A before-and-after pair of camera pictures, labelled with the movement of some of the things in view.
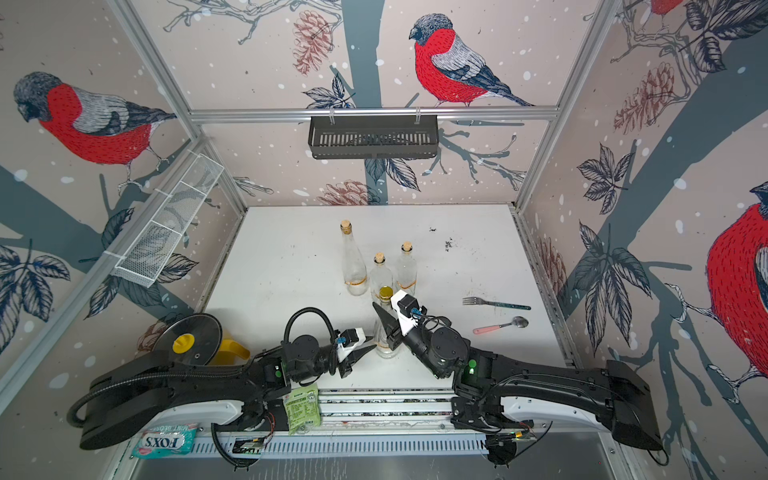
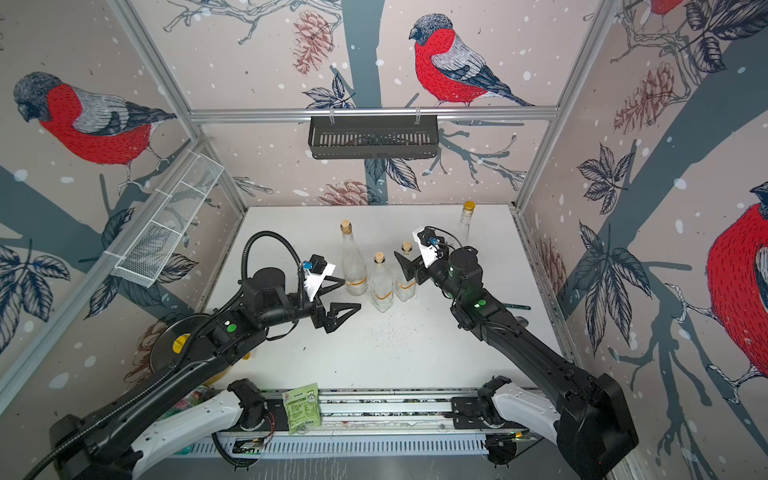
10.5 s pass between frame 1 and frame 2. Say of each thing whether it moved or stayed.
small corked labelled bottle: stayed
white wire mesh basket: stayed
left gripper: moved
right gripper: moved
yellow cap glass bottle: moved
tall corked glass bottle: stayed
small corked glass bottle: stayed
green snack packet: stayed
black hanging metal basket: stayed
